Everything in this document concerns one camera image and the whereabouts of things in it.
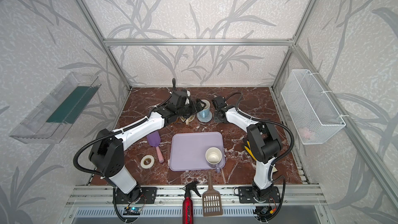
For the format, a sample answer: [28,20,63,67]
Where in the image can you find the beige mug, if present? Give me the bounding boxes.
[179,115,195,125]

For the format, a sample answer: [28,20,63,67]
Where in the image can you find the grey-blue woven coaster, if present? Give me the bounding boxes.
[197,111,212,123]

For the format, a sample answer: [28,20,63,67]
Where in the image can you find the white mug blue handle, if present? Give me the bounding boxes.
[199,100,210,118]

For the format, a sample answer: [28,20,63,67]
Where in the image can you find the white mug purple handle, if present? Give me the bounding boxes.
[205,147,223,173]

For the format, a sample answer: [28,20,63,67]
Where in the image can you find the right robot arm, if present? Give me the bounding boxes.
[212,96,295,202]

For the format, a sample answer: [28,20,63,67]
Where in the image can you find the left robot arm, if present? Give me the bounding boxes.
[73,87,205,202]

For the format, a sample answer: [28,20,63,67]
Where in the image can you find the lavender plastic tray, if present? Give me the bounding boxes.
[169,132,226,172]

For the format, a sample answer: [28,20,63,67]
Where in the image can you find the white tape roll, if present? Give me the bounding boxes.
[141,155,155,169]

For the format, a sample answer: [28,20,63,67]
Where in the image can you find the brown slotted scoop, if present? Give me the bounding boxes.
[202,171,223,217]

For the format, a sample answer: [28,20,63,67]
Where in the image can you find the red spray bottle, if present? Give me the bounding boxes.
[182,181,202,224]

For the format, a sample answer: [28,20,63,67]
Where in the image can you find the green circuit board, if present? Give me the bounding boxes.
[123,207,142,216]

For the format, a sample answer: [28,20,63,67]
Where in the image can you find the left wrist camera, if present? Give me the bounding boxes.
[176,89,190,106]

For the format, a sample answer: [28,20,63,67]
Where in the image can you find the purple scoop pink handle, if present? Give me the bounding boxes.
[147,131,164,163]

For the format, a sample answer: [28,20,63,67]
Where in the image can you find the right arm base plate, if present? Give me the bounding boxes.
[237,185,282,204]

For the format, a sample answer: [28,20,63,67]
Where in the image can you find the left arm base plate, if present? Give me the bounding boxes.
[114,185,157,204]

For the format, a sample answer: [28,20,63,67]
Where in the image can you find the white wire basket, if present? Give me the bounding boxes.
[281,69,346,145]

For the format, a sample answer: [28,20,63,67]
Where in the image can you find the clear plastic wall bin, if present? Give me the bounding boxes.
[9,72,102,144]

